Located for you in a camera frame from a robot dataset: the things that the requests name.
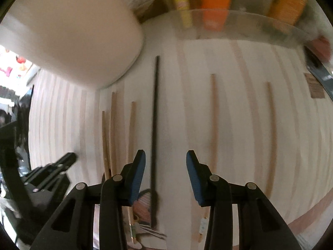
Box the wooden chopstick left outer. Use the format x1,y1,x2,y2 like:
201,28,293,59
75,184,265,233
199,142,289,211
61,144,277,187
102,111,111,180

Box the wooden chopstick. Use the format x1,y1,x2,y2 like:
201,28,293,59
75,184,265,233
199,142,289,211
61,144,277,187
265,82,277,198
102,111,111,180
127,102,137,163
198,74,219,243
109,92,117,175

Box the wooden chopstick left middle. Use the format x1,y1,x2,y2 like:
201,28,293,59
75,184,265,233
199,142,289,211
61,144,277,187
109,92,117,175

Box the wooden chopstick left inner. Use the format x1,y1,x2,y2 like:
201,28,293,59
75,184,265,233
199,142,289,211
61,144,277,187
127,102,137,163

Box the wooden chopstick far right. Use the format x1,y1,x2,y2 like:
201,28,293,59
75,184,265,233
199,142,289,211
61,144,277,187
265,82,277,198

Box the wooden chopstick centre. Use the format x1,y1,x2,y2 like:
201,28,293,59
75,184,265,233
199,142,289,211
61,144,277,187
198,74,219,243

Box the striped placemat with cat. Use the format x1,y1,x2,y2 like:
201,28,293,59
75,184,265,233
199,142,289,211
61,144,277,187
29,24,332,249

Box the white cylindrical utensil holder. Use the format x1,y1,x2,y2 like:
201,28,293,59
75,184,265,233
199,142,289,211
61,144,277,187
1,0,144,89

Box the red round object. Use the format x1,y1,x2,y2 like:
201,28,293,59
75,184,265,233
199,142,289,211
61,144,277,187
311,36,331,63

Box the orange package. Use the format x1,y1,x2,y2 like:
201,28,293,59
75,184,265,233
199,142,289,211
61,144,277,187
201,0,231,31

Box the yellow package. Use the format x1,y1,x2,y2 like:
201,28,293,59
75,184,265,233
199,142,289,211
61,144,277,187
165,0,194,30

